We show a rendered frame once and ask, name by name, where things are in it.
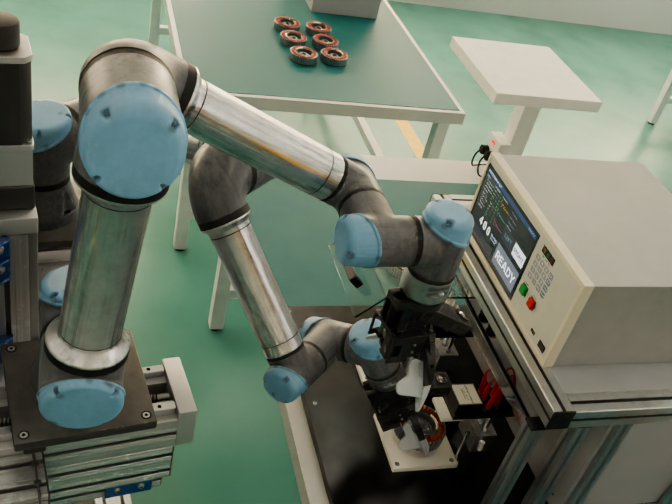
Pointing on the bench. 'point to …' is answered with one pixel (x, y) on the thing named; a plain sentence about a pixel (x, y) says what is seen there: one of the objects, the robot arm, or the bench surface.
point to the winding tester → (590, 259)
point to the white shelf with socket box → (521, 87)
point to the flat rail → (494, 362)
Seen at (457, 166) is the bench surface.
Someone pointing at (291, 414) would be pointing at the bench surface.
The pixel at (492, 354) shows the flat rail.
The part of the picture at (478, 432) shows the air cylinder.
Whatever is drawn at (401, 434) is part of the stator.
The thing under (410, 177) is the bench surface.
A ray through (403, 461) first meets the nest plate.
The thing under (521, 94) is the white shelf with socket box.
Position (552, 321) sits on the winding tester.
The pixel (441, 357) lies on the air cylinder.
